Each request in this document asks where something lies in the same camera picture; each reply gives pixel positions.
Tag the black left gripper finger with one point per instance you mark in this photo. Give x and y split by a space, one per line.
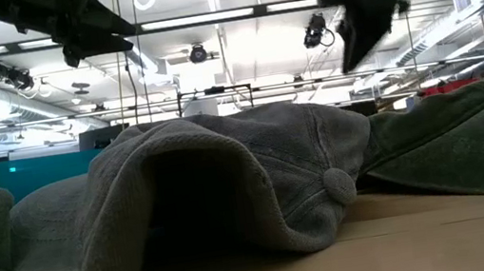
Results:
99 48
112 22

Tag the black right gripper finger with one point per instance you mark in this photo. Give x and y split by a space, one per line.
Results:
353 42
386 20

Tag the light grey cap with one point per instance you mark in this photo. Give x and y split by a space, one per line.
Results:
49 231

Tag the black ceiling spotlight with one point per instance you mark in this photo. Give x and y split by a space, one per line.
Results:
315 30
198 53
12 76

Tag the dark computer monitor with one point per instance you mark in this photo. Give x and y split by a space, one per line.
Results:
98 138

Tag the red box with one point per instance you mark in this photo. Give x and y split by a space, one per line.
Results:
448 86

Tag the teal partition panel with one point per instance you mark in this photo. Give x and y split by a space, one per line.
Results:
36 173

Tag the silver ventilation duct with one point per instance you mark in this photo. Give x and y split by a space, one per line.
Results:
443 35

